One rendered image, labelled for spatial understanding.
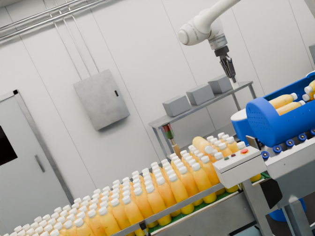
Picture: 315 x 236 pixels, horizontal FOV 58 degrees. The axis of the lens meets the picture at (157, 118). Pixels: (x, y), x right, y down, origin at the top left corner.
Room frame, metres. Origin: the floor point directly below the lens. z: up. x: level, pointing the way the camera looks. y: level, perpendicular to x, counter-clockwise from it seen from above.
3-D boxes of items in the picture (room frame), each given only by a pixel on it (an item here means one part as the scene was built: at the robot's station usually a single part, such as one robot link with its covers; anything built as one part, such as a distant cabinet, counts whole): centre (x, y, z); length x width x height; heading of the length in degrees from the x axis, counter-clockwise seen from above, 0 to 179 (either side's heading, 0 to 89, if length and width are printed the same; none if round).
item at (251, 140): (1.54, -0.44, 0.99); 0.10 x 0.02 x 0.12; 4
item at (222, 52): (1.53, -0.46, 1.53); 0.08 x 0.07 x 0.09; 4
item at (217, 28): (1.52, -0.45, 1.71); 0.13 x 0.11 x 0.16; 126
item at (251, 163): (1.24, -0.25, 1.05); 0.20 x 0.10 x 0.10; 94
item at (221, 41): (1.53, -0.46, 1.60); 0.09 x 0.09 x 0.06
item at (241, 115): (2.13, -0.65, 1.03); 0.28 x 0.28 x 0.01
